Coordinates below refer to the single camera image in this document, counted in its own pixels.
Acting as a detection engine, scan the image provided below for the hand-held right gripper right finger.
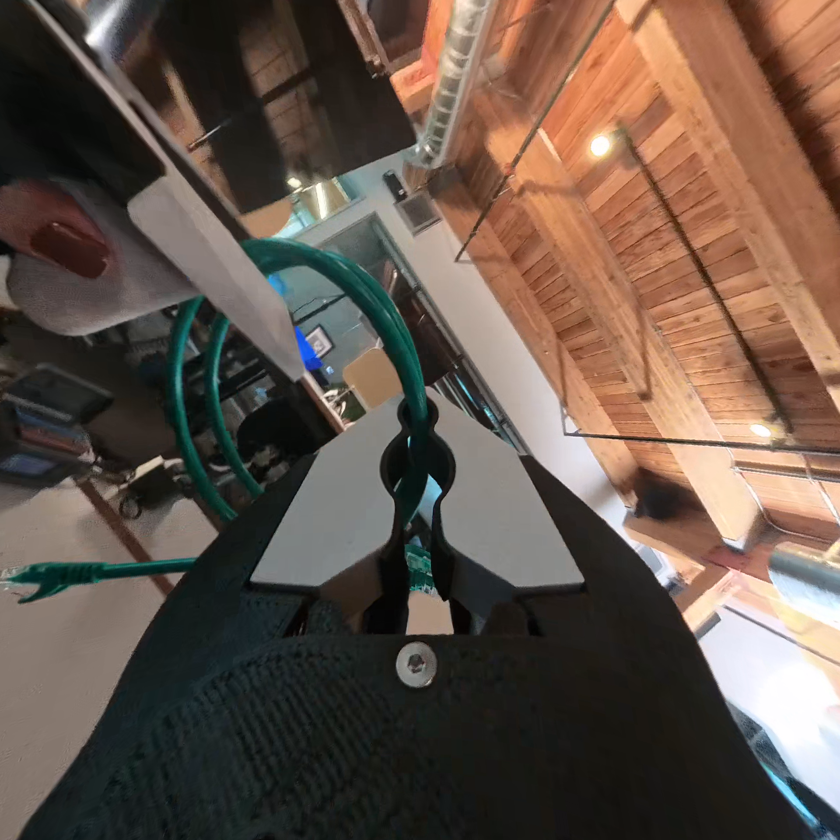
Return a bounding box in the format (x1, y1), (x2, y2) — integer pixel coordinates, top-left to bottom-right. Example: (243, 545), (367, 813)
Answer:
(420, 392), (586, 603)

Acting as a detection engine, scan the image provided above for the black battery charging case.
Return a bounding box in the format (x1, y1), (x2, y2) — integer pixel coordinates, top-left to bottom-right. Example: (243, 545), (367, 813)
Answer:
(0, 364), (116, 488)

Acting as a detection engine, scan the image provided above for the tan rounded board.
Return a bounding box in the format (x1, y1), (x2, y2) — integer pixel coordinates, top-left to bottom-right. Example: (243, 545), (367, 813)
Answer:
(341, 351), (403, 413)

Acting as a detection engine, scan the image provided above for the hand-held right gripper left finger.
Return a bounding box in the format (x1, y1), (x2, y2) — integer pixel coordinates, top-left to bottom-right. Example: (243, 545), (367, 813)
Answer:
(249, 397), (413, 616)

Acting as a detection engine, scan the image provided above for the green network cable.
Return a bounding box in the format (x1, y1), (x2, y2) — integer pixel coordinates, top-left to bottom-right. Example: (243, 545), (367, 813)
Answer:
(0, 238), (439, 603)

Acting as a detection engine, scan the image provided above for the silver ceiling duct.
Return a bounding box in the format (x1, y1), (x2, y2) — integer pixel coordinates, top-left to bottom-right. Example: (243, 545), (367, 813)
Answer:
(407, 0), (494, 168)
(766, 546), (840, 621)

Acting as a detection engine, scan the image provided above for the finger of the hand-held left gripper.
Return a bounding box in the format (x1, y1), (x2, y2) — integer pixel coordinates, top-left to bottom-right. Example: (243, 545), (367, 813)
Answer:
(7, 176), (308, 383)

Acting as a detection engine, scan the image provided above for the wall air vent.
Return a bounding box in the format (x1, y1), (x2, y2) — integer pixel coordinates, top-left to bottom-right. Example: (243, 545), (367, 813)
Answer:
(392, 192), (442, 237)

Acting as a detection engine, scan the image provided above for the blue tool case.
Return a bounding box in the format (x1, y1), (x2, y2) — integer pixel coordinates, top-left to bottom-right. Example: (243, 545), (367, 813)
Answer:
(294, 325), (325, 374)

